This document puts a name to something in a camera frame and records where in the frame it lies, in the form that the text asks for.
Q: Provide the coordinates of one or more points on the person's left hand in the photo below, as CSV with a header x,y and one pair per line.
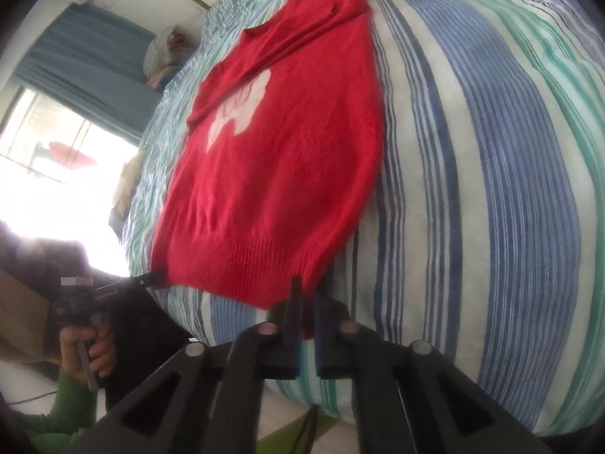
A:
x,y
101,350

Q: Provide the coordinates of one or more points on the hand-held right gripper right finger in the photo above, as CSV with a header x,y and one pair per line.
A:
x,y
323,340

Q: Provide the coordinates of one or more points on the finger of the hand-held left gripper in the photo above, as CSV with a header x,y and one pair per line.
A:
x,y
149,279

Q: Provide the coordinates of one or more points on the red knit sweater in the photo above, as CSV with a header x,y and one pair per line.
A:
x,y
283,161

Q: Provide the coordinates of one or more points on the brown cardboard box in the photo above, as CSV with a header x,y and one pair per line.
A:
x,y
23,312

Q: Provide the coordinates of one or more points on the blue curtain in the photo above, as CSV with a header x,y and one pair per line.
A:
x,y
90,61

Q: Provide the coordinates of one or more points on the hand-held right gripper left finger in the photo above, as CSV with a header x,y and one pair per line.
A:
x,y
290,340

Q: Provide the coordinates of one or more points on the pile of folded clothes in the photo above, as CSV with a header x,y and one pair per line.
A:
x,y
165,56

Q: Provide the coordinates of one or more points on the blue green striped bedspread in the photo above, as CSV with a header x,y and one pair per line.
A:
x,y
472,175

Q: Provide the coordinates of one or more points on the red hanging cloth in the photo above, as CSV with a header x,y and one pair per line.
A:
x,y
71,153

